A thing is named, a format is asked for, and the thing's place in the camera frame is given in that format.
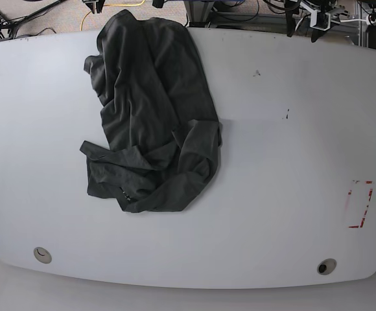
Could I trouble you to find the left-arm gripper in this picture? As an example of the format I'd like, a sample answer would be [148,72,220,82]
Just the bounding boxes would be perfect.
[300,1,340,31]

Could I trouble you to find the dark grey T-shirt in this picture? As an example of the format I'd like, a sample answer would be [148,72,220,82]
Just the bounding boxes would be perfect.
[80,10,222,213]

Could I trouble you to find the red tape rectangle marking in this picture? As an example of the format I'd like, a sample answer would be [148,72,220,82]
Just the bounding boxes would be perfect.
[344,180,374,229]

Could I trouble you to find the right table grommet hole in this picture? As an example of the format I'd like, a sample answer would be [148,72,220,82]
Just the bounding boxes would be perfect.
[317,259,337,275]

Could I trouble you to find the table grommet hole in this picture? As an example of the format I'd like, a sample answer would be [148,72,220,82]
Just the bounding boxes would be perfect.
[317,259,337,275]
[33,247,52,264]

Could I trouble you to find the black tripod legs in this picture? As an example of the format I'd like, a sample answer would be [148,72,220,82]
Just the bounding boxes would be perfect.
[0,0,65,41]

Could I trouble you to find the left table grommet hole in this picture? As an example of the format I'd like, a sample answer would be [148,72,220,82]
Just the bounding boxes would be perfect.
[33,247,52,264]

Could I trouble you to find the aluminium frame base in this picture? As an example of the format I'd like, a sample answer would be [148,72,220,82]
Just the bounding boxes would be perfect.
[183,1,369,47]

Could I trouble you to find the yellow cable on floor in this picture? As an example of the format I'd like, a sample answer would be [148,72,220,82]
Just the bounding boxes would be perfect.
[80,0,146,32]

